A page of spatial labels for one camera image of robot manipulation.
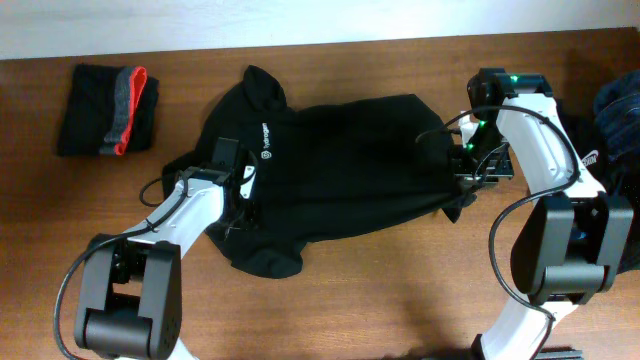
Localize folded black garment red band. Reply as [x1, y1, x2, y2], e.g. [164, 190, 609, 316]
[56, 64, 159, 156]

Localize black t-shirt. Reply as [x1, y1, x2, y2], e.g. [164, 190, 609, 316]
[162, 65, 474, 279]

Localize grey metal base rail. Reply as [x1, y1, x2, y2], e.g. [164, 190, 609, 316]
[534, 349, 584, 360]

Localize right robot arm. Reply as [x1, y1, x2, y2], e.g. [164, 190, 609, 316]
[453, 68, 634, 360]

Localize blue denim garment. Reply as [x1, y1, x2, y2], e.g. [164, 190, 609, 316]
[593, 70, 639, 161]

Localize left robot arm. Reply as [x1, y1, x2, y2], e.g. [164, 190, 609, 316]
[70, 138, 258, 359]

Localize black left camera cable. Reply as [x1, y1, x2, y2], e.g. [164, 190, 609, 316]
[52, 144, 259, 360]

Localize black clothes pile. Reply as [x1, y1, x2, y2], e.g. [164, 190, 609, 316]
[557, 100, 639, 274]

